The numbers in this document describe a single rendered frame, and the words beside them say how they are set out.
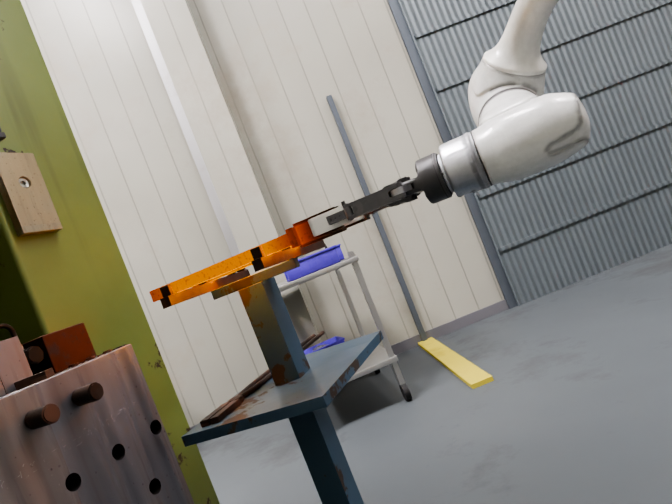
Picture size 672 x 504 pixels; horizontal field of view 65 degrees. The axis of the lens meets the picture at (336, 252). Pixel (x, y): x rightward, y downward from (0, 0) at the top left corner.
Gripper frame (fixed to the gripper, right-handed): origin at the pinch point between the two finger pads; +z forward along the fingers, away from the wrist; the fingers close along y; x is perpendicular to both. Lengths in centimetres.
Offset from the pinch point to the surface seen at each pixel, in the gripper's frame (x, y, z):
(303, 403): -26.6, -8.2, 13.9
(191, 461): -38, 11, 58
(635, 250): -93, 384, -91
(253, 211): 43, 256, 146
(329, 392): -26.8, -5.4, 10.1
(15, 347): -1, -28, 46
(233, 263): -0.3, -1.7, 20.4
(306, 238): -1.1, -0.8, 5.6
